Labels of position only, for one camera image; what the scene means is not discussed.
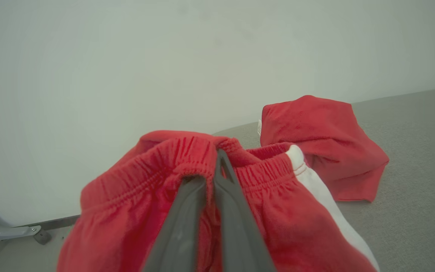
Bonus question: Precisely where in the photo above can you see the red shorts with white stripe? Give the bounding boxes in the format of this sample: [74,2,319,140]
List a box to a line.
[56,130,380,272]

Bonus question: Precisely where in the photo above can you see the grey baseboard strip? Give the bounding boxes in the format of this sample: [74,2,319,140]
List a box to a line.
[14,215,81,231]

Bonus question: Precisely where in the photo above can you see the red fleece garment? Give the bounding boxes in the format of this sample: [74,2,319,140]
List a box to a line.
[257,95,390,202]

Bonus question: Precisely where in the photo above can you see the grey fabric sofa seat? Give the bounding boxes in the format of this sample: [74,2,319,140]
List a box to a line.
[213,85,435,272]

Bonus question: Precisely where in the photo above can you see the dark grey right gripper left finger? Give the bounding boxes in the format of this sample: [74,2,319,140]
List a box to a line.
[142,175,207,272]

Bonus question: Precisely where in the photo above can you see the dark grey caster wheel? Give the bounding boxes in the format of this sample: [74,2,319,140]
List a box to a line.
[33,229,52,245]

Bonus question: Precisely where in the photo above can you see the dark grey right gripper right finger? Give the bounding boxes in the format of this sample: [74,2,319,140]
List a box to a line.
[213,150,277,272]

